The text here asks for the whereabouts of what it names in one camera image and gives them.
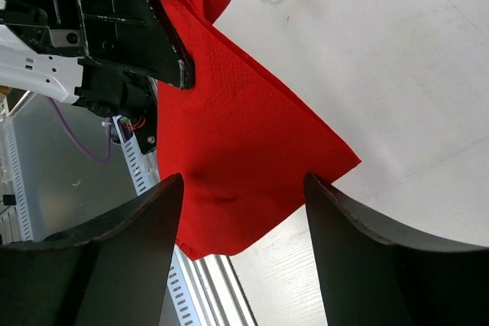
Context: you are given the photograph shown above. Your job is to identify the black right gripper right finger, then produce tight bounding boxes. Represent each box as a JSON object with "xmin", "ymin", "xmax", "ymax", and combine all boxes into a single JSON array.
[{"xmin": 303, "ymin": 174, "xmax": 488, "ymax": 325}]

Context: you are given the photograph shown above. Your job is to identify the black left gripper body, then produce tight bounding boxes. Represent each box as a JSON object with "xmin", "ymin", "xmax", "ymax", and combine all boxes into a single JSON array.
[{"xmin": 1, "ymin": 0, "xmax": 85, "ymax": 57}]

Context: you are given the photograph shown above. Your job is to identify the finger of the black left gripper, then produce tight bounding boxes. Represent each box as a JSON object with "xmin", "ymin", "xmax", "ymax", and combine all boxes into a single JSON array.
[{"xmin": 77, "ymin": 0, "xmax": 195, "ymax": 89}]

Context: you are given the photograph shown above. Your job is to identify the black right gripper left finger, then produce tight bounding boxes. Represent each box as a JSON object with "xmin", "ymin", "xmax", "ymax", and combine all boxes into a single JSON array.
[{"xmin": 1, "ymin": 174, "xmax": 184, "ymax": 325}]

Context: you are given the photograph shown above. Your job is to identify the red paper napkin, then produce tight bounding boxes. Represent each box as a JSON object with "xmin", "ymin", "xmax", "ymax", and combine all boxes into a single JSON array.
[{"xmin": 157, "ymin": 0, "xmax": 360, "ymax": 260}]

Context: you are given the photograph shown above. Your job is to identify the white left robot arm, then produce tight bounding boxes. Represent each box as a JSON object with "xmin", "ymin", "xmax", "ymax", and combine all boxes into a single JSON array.
[{"xmin": 1, "ymin": 0, "xmax": 195, "ymax": 118}]

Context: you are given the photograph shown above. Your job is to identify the white slotted cable duct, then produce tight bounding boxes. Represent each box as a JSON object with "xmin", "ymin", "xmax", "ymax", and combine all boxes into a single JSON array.
[{"xmin": 112, "ymin": 116, "xmax": 202, "ymax": 326}]

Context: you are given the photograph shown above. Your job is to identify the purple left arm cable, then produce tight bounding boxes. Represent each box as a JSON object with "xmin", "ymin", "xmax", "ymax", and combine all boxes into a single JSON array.
[{"xmin": 47, "ymin": 96, "xmax": 114, "ymax": 163}]

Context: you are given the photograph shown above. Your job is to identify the aluminium mounting rail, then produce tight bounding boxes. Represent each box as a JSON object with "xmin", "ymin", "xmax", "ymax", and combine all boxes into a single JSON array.
[{"xmin": 180, "ymin": 254, "xmax": 257, "ymax": 326}]

